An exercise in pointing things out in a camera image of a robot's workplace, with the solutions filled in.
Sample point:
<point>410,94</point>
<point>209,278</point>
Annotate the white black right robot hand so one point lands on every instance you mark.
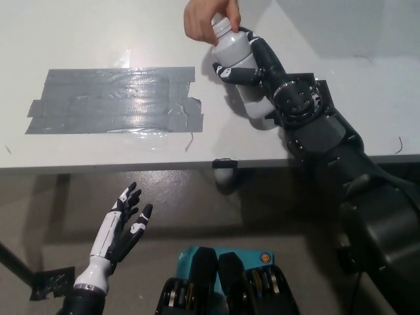
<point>267,62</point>

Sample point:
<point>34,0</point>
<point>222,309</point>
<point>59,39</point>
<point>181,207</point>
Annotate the white round table foot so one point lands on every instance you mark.
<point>224,177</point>

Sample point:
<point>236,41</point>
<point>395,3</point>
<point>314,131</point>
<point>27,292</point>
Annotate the grey duct tape patch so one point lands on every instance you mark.
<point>115,101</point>

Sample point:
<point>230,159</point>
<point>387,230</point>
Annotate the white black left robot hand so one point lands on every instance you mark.
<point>129,229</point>

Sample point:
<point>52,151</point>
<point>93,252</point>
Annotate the white ribbed plastic bottle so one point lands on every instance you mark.
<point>233,47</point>

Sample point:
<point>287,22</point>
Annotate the black tape floor patch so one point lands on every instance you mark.
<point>52,283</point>

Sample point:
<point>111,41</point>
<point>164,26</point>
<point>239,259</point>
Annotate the bare person hand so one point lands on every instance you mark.
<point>201,19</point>

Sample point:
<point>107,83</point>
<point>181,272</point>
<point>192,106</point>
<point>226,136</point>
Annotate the black tape square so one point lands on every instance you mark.
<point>326,98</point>

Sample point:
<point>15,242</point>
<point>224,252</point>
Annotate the black slanted table leg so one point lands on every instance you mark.
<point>16,264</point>

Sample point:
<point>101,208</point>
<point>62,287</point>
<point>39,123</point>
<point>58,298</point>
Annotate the black robot torso teal top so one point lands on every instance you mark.
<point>229,282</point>

